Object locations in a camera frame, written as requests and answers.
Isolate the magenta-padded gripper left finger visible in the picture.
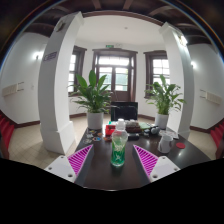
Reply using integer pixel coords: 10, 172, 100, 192
44, 144, 96, 187

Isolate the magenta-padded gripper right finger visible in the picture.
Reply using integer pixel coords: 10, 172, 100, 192
132, 144, 181, 186

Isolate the clear green-labelled drink bottle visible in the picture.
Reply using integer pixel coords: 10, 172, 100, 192
110, 118, 129, 168

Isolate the white mug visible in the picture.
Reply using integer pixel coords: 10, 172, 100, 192
157, 132, 174, 154

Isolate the white printed paper leaflet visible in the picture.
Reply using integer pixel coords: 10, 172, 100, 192
159, 129, 180, 140

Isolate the green cloth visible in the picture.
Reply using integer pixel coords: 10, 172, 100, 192
138, 121, 152, 130

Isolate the brown basket of snacks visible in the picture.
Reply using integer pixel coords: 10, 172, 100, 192
125, 119, 142, 134

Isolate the red box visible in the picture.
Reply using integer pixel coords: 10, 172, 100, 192
104, 124, 117, 137

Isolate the red carpeted staircase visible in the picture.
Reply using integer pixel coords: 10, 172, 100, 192
209, 119, 224, 149
0, 111, 16, 151

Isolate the leafy plant in white pot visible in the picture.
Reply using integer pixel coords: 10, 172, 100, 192
68, 69, 114, 131
144, 73, 187, 130

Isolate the dark wooden framed window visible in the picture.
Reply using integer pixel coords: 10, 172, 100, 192
68, 45, 88, 98
143, 49, 171, 99

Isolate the white wall radiator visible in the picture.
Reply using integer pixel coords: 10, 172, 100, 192
2, 82, 25, 98
199, 89, 223, 106

